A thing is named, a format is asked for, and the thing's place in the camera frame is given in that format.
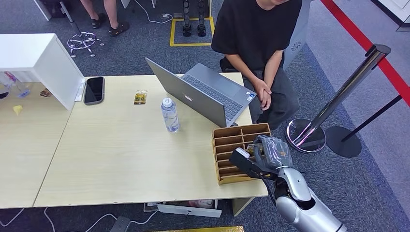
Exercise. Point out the black chair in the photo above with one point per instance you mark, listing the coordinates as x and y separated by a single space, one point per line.
225 65

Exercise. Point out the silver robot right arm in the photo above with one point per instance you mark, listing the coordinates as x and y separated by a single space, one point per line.
307 211

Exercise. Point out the white drawer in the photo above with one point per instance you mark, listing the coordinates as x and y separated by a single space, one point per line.
189 211

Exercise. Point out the black robot leg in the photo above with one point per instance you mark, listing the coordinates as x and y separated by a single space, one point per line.
201 30

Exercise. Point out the wooden card organiser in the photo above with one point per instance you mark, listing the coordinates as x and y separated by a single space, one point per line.
225 141

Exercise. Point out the white counter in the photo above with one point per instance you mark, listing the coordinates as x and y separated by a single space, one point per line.
397 8

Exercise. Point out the white panel with flower print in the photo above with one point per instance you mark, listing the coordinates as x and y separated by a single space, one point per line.
298 35

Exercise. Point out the black stanchion post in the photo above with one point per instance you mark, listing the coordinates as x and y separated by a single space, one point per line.
342 142

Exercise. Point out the person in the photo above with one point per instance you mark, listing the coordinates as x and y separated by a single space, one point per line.
111 12
253 28

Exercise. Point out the red barrier belt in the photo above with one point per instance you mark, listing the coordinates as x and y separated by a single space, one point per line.
352 29

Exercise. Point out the clear water bottle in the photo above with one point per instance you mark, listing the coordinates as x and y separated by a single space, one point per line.
170 117

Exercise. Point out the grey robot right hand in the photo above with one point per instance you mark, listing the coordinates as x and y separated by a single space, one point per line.
275 153

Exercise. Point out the grey laptop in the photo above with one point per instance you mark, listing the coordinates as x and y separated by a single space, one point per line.
192 96

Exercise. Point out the small black object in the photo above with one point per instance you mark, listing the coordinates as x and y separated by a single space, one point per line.
4 95

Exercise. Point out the white power adapter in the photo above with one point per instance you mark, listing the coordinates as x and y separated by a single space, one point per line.
166 15

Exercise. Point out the silver floor socket plate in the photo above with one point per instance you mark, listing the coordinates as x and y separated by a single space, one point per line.
120 224

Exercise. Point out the white-edged dark cabinet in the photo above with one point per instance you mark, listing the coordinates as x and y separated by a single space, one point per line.
52 8

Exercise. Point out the black smartphone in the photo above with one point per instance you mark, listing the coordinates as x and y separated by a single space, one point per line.
94 90

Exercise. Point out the chrome star-base stool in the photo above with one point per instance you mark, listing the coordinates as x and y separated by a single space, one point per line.
84 41

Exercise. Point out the gold hotel card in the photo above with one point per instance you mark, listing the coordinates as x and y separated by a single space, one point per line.
140 97
251 150

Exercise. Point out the white desktop cabinet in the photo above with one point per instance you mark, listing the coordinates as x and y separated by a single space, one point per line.
48 64

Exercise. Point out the clear plastic bottle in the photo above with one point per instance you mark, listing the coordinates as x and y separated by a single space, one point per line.
14 85

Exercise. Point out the pink clear plastic bag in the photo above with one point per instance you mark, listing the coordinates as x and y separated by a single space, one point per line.
200 203

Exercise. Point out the yellow sponge piece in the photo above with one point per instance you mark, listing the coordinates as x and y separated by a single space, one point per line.
18 110

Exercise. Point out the chrome stanchion post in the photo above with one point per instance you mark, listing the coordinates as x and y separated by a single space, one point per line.
346 89

